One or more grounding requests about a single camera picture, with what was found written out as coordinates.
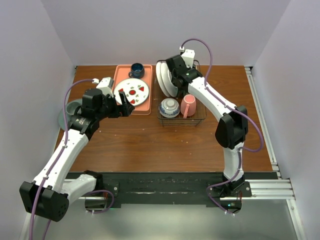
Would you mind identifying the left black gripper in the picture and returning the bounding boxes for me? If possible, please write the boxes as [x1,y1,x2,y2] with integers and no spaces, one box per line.
[96,91,134,121]

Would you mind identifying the white plate red characters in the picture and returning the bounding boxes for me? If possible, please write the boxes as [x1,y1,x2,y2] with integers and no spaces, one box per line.
[160,62,178,98]

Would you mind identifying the green rim white plate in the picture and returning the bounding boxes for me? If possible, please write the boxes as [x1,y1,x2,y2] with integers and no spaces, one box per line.
[155,61,170,97]

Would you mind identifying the pink ceramic mug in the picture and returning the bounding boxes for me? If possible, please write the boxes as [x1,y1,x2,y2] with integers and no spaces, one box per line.
[180,94,197,119]

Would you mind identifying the blue white porcelain bowl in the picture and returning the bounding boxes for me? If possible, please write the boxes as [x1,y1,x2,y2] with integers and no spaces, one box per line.
[158,98,180,118]

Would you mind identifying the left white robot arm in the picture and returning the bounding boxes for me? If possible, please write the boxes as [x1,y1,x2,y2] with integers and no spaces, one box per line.
[19,88,134,222]

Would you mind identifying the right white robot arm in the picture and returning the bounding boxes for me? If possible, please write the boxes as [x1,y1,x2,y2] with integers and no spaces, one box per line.
[165,55,249,197]

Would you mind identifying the white watermelon pattern plate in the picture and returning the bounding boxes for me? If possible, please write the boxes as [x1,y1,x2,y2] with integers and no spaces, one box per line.
[113,78,150,106]

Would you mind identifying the pink plastic tray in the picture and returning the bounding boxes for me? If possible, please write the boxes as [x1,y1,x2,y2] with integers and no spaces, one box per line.
[113,64,154,115]

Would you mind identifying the dark blue mug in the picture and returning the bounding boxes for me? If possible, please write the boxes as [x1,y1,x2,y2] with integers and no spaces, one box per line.
[128,63,145,79]

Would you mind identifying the grey metal mug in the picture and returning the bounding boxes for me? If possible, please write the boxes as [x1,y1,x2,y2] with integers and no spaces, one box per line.
[65,99,82,116]

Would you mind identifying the grey green saucer plate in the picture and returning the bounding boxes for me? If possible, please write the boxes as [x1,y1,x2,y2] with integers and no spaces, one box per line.
[58,98,82,130]

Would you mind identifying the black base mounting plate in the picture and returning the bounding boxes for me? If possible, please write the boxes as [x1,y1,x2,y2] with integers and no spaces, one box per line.
[74,171,252,211]

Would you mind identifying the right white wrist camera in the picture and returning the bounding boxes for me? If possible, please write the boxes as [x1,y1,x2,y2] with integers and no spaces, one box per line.
[179,46,195,69]

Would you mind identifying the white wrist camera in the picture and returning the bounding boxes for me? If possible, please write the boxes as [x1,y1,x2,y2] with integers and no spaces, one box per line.
[92,77,114,98]
[179,46,195,69]

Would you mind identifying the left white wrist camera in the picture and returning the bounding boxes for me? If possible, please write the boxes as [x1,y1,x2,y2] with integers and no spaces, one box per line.
[92,77,114,98]

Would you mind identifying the black wire dish rack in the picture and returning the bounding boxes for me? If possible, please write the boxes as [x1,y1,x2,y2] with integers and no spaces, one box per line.
[152,74,207,128]

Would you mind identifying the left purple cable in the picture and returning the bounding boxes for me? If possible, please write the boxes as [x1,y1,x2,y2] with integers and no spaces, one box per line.
[28,78,95,240]

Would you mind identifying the aluminium frame rail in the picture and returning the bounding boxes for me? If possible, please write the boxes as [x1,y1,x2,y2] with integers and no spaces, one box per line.
[244,66,307,240]

